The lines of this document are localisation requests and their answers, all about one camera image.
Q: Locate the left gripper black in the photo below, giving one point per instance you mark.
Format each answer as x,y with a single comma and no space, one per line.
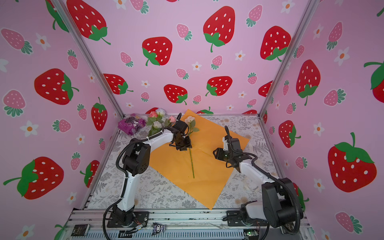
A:
186,146

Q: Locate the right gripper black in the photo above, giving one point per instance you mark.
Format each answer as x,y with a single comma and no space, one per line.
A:
219,152

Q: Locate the fake cream rose stem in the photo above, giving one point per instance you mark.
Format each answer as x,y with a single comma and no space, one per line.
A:
156,128

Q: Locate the orange wrapping paper sheet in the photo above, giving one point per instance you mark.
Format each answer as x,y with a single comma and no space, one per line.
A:
170,184

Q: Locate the fake pale rose stem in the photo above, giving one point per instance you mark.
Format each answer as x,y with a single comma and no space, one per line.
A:
160,114

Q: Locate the fake pink rose stem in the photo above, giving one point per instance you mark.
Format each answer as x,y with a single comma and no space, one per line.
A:
167,121

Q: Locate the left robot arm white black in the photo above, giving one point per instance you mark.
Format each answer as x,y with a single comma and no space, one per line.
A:
133,161

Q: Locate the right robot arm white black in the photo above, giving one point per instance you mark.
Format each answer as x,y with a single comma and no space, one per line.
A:
280,205

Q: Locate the white ribbon strip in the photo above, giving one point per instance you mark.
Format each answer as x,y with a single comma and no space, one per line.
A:
247,185

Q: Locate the purple plastic snack bag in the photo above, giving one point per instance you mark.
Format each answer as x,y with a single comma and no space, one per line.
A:
131,125

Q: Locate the small purple figure charm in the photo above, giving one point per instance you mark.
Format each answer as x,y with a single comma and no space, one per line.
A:
158,228

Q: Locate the left black label plate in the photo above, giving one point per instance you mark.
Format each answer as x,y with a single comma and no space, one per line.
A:
80,230

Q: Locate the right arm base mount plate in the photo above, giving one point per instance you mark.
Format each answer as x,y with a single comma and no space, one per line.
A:
235,218

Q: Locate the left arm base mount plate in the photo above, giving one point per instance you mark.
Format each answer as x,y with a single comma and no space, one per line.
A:
128,220

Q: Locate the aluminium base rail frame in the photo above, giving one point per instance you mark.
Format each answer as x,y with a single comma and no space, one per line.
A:
181,224

